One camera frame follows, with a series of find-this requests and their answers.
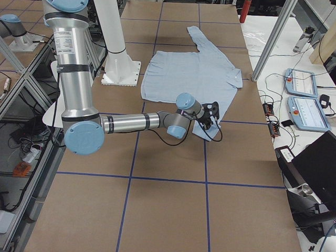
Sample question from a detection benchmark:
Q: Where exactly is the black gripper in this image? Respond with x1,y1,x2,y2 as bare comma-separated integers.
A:
200,101,219,129

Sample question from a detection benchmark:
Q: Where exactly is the light blue striped shirt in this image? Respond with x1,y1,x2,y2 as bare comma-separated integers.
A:
141,26,243,141

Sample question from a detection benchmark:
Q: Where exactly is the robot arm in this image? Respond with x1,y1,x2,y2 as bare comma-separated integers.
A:
43,1,219,155
1,14,27,38

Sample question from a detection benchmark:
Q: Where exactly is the lower teach pendant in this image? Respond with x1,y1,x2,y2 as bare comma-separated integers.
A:
287,96,331,132

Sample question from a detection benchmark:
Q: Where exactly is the teach pendant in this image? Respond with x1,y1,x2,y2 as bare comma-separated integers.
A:
284,68,318,98
287,96,331,132

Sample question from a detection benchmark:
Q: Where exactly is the upper teach pendant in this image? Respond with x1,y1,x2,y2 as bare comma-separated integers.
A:
284,68,318,98

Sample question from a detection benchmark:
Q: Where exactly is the red fire extinguisher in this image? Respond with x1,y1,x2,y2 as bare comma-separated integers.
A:
239,0,251,24

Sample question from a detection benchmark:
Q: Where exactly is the black laptop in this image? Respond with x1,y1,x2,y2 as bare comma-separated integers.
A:
292,131,335,209

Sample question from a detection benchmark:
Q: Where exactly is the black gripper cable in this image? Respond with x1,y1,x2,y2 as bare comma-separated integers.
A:
146,115,224,145

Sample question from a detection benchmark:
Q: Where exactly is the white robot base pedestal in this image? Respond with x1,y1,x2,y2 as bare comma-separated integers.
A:
94,0,141,86

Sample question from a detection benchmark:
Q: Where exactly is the aluminium frame post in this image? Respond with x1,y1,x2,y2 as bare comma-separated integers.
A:
251,0,298,82

